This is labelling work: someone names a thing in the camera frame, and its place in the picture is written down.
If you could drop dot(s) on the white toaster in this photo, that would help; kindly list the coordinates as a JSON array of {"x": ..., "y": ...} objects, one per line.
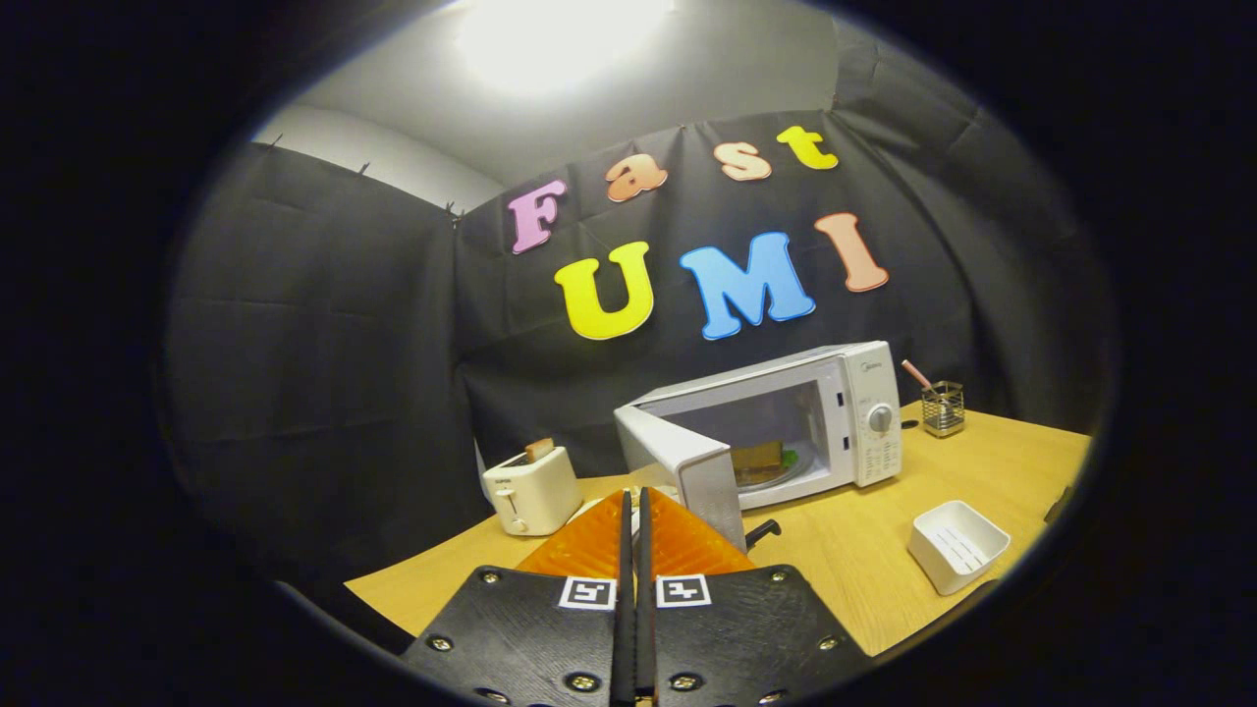
[{"x": 535, "y": 496}]

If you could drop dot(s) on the pink striped straw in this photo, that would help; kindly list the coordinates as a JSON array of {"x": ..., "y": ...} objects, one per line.
[{"x": 917, "y": 374}]

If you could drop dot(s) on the brown bread lettuce sandwich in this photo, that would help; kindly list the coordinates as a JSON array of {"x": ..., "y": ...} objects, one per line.
[{"x": 756, "y": 460}]

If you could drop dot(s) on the black backdrop cloth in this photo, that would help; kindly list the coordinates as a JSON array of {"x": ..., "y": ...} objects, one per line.
[{"x": 314, "y": 344}]

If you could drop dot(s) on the white divided spice plate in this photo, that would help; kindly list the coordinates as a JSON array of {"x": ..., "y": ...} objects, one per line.
[{"x": 592, "y": 506}]

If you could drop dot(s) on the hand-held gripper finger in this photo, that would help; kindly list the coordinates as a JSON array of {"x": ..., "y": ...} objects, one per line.
[
  {"x": 645, "y": 628},
  {"x": 625, "y": 628}
]

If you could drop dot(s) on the white microwave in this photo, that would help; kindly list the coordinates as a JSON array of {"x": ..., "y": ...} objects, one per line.
[{"x": 869, "y": 373}]

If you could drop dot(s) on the glass turntable plate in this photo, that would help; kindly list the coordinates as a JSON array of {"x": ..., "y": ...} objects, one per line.
[{"x": 810, "y": 462}]

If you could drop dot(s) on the metal mesh holder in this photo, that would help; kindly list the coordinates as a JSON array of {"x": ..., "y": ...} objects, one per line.
[{"x": 944, "y": 412}]

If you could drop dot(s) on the toast slice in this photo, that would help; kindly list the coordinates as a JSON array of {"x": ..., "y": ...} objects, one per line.
[{"x": 539, "y": 450}]

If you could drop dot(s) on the white square dish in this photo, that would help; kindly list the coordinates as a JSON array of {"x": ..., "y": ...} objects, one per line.
[{"x": 957, "y": 545}]

